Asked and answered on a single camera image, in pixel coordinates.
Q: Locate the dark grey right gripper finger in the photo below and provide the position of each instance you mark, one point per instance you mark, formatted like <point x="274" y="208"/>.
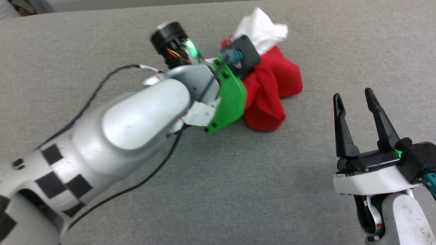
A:
<point x="383" y="126"/>
<point x="342" y="132"/>

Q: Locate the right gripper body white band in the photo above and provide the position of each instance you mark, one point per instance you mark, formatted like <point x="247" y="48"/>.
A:
<point x="371" y="180"/>

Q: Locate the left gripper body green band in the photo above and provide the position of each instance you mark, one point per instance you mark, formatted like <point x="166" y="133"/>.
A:
<point x="231" y="98"/>

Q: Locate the red and white basketball jersey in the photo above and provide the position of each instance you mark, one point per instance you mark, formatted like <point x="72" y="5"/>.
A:
<point x="272" y="81"/>

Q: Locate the grey fabric sofa cushion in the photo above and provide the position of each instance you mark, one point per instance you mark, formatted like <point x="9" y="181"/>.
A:
<point x="272" y="190"/>

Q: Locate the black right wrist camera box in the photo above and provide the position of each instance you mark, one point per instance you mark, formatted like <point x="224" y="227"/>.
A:
<point x="419" y="156"/>

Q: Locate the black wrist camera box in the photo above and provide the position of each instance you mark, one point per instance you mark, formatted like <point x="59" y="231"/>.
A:
<point x="419" y="156"/>
<point x="247" y="51"/>

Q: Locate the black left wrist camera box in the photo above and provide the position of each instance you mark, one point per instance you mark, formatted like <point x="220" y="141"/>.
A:
<point x="247" y="51"/>

